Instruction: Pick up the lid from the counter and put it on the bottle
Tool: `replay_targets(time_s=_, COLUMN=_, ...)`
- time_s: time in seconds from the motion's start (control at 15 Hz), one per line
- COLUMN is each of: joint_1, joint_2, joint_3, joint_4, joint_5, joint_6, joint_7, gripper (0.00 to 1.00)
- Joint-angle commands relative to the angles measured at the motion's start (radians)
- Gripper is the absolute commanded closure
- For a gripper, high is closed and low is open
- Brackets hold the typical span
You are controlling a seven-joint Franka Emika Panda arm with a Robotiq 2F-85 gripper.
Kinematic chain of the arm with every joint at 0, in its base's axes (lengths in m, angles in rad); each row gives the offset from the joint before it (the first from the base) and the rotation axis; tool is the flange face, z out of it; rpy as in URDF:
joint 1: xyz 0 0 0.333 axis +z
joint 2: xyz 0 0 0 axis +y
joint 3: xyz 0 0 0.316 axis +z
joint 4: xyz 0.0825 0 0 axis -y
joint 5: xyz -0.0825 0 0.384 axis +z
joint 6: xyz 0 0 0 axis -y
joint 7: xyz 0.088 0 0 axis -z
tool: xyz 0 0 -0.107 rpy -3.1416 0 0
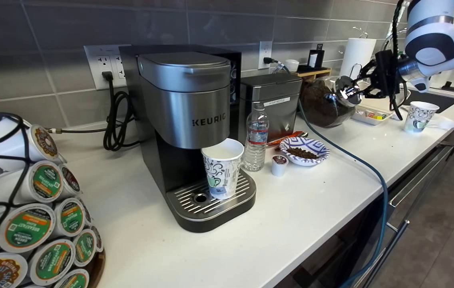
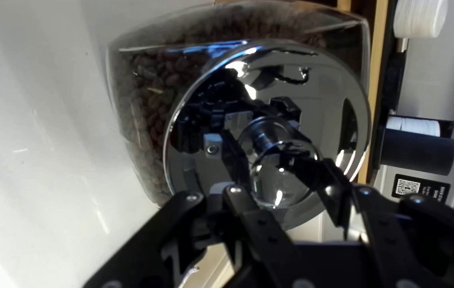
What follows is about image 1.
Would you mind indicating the clear plastic water bottle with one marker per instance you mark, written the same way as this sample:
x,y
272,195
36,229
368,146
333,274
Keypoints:
x,y
256,138

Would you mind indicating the round metal jar lid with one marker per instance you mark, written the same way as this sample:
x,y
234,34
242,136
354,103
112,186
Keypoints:
x,y
347,90

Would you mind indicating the wooden tray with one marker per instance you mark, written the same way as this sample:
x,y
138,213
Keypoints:
x,y
315,72

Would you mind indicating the brown coffee beans in bowl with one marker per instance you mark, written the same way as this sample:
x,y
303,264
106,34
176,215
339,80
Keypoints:
x,y
303,152

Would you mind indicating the clear plastic container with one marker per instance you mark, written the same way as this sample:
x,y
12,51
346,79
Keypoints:
x,y
371,119

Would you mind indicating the silver metal box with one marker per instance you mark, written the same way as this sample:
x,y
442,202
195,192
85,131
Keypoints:
x,y
272,88

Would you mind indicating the small white wall outlet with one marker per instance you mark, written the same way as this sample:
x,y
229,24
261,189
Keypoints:
x,y
264,48

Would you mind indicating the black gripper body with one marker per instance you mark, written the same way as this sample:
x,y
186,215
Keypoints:
x,y
387,74

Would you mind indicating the white paper towel roll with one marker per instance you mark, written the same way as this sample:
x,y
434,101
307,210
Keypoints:
x,y
357,53

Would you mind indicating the blue patterned ceramic bowl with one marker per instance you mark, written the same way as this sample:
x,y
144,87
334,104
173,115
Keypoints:
x,y
304,162

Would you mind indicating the dark glass bottle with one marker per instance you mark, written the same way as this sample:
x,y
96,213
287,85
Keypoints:
x,y
317,56

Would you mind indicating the green label coffee pod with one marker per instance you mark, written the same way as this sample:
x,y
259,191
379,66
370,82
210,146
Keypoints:
x,y
85,247
74,279
28,226
52,261
71,216
45,181

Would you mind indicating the small white creamer cup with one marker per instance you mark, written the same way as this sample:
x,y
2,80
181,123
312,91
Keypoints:
x,y
279,165

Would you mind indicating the dark sink basin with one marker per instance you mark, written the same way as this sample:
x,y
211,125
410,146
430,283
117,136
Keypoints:
x,y
435,99

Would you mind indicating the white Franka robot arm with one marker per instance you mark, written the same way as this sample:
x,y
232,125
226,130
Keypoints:
x,y
440,37

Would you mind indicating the orange stir stick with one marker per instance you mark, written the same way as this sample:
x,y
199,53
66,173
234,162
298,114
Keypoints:
x,y
283,138

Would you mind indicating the silver Keurig coffee maker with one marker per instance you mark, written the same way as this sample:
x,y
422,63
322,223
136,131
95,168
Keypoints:
x,y
184,106

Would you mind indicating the colourful packets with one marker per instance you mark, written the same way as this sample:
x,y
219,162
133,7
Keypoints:
x,y
371,114

